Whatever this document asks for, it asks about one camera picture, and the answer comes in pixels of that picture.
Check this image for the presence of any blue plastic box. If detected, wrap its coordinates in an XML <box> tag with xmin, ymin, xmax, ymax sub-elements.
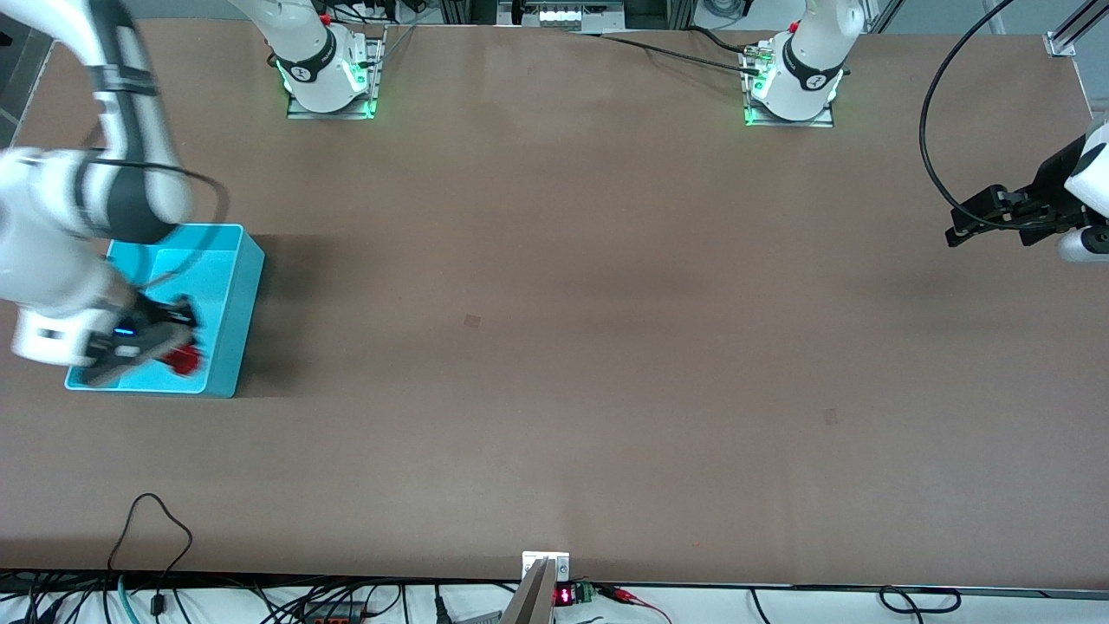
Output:
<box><xmin>65</xmin><ymin>224</ymin><xmax>266</xmax><ymax>399</ymax></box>

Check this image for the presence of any black power strip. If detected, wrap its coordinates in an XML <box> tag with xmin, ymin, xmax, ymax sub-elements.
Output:
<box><xmin>299</xmin><ymin>602</ymin><xmax>369</xmax><ymax>624</ymax></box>

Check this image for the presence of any lit white rack device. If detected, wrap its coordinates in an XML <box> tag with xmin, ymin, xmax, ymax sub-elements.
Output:
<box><xmin>498</xmin><ymin>0</ymin><xmax>626</xmax><ymax>34</ymax></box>

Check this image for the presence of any aluminium frame profile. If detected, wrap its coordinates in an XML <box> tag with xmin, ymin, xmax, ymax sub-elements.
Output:
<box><xmin>1044</xmin><ymin>0</ymin><xmax>1109</xmax><ymax>58</ymax></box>

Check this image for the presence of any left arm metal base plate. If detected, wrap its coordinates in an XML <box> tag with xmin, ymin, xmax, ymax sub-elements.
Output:
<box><xmin>741</xmin><ymin>43</ymin><xmax>835</xmax><ymax>129</ymax></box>

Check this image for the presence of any thin black looped cable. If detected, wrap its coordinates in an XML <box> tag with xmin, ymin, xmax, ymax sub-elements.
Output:
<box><xmin>107</xmin><ymin>493</ymin><xmax>193</xmax><ymax>616</ymax></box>

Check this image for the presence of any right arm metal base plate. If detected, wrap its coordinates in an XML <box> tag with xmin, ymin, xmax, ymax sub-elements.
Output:
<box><xmin>286</xmin><ymin>24</ymin><xmax>387</xmax><ymax>120</ymax></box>

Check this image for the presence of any short black base cable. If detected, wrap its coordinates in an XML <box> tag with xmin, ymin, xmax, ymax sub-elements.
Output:
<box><xmin>689</xmin><ymin>26</ymin><xmax>772</xmax><ymax>55</ymax></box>

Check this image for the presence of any thick black table cable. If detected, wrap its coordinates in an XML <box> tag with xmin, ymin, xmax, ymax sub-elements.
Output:
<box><xmin>576</xmin><ymin>31</ymin><xmax>763</xmax><ymax>75</ymax></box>

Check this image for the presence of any black coiled cable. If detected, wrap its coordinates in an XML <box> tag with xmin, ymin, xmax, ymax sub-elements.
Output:
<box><xmin>879</xmin><ymin>586</ymin><xmax>963</xmax><ymax>614</ymax></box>

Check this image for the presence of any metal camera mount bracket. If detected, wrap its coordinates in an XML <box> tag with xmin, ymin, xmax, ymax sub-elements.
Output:
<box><xmin>522</xmin><ymin>551</ymin><xmax>571</xmax><ymax>624</ymax></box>

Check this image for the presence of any red clip lead cable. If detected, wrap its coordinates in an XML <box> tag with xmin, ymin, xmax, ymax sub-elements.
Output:
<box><xmin>596</xmin><ymin>584</ymin><xmax>672</xmax><ymax>623</ymax></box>

